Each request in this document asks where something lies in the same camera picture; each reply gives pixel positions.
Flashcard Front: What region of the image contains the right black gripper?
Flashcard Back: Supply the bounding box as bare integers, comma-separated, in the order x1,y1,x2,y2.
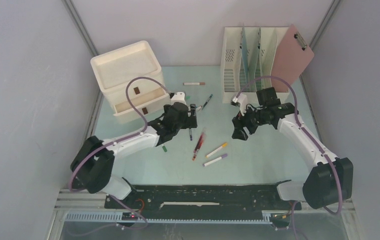
231,102,266,141

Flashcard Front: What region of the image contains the green clipboard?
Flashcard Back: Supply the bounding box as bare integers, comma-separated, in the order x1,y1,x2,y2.
259,27,278,77

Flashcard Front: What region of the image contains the blue clipboard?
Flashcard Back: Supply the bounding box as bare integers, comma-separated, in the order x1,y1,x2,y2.
240,26,253,88

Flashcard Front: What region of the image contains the pink clipboard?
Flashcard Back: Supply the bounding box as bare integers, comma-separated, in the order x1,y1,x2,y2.
271,24,314,93

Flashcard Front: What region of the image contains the cream three-drawer cabinet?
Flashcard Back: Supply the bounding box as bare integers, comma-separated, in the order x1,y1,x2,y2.
90,40,170,124

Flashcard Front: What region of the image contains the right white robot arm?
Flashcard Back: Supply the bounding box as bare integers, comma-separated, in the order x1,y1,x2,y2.
231,87,354,209

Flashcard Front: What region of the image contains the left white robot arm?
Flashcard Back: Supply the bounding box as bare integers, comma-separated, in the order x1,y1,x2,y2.
68,102,197,208

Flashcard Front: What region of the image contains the white marker yellow cap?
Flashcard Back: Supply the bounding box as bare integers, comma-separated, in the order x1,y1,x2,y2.
205,142,228,159

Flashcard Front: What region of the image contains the white marker purple cap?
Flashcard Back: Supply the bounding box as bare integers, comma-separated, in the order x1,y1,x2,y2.
203,153,228,167

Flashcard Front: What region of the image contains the black teal pen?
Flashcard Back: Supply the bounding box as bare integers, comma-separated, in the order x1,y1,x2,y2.
201,94,213,110

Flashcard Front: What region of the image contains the red pen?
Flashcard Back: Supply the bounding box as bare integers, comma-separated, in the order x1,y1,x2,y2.
192,127,206,161

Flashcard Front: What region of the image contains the dark blue pen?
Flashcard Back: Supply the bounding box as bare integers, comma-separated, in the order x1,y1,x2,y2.
189,128,193,141

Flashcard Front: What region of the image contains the white marker brown cap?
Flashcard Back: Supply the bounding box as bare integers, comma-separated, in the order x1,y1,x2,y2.
183,82,205,86

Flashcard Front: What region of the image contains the cream file organizer rack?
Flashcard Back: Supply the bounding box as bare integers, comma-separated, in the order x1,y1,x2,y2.
221,26,288,104

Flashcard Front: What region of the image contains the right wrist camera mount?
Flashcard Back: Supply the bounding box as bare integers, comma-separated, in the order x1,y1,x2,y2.
230,93,248,116

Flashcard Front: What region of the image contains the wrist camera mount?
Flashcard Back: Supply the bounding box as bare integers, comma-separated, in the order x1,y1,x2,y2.
170,91,187,105
230,93,248,116

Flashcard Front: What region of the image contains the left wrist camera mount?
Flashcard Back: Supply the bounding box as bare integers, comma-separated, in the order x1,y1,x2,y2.
170,91,187,105

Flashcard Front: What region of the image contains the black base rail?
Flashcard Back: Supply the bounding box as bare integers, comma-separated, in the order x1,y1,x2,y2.
122,183,302,225

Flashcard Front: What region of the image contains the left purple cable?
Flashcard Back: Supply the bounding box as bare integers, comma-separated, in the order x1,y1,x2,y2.
68,76,174,230

